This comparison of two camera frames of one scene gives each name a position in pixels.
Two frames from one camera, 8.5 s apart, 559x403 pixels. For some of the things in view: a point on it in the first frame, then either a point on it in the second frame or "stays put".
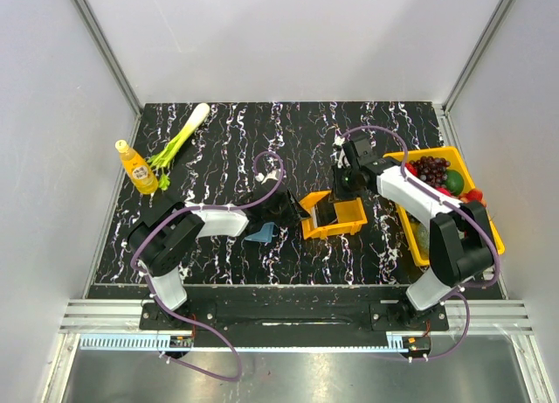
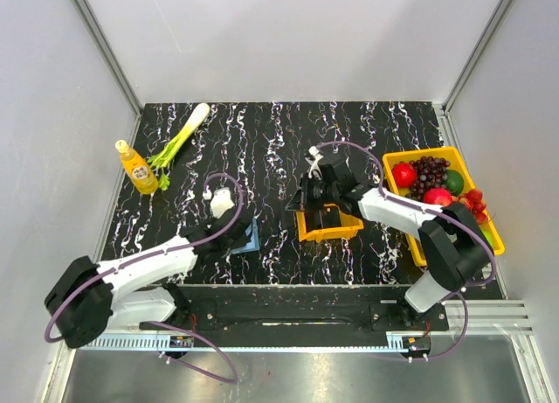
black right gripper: x=338 y=192 to x=301 y=199
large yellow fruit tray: x=410 y=220 stays put
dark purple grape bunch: x=431 y=170 stays put
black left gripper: x=295 y=211 to x=240 y=241
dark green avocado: x=454 y=182 stays put
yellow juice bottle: x=138 y=170 stays put
